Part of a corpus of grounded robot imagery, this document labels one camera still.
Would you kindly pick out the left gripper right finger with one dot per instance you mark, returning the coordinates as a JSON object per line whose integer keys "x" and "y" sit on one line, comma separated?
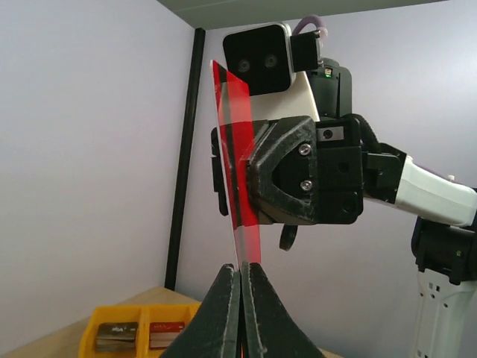
{"x": 267, "y": 329}

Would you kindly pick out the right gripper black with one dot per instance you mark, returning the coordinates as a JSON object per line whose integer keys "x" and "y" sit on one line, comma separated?
{"x": 301, "y": 172}

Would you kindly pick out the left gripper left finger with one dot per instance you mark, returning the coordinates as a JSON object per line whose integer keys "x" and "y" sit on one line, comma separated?
{"x": 214, "y": 329}

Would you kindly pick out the red credit card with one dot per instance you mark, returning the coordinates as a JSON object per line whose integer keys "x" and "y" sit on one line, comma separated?
{"x": 235, "y": 144}

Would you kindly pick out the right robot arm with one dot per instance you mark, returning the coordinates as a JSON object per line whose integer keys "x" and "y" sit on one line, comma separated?
{"x": 444, "y": 237}

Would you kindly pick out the red card stack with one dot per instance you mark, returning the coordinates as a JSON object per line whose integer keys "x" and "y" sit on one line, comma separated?
{"x": 162, "y": 334}

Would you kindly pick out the black card stack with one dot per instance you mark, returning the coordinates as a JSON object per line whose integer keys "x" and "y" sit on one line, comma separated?
{"x": 116, "y": 336}

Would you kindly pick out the yellow three-compartment bin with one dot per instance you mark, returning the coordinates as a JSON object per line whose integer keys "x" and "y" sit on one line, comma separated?
{"x": 144, "y": 315}

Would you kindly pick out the black aluminium frame rail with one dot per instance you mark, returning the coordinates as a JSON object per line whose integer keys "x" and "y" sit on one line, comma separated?
{"x": 184, "y": 159}

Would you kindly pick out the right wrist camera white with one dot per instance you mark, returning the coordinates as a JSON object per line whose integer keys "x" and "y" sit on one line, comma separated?
{"x": 273, "y": 61}

